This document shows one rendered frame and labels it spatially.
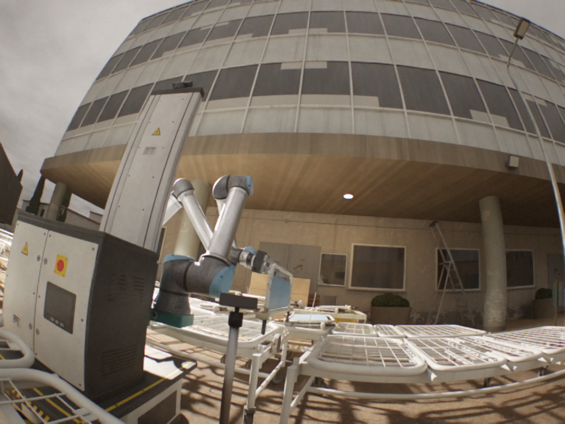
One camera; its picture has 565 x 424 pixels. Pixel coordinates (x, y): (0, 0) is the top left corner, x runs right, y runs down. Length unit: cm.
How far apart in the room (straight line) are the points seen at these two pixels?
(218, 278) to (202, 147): 472
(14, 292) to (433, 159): 548
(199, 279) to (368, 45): 779
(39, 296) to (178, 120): 104
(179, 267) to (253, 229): 697
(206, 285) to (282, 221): 692
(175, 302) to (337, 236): 680
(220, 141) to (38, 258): 492
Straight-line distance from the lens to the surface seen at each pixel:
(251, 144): 519
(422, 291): 800
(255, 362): 126
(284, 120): 589
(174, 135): 134
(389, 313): 631
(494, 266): 672
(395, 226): 803
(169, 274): 120
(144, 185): 128
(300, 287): 512
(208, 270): 112
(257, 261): 147
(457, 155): 551
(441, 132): 622
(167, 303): 119
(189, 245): 635
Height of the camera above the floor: 77
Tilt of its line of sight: 18 degrees up
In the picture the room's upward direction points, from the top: 7 degrees clockwise
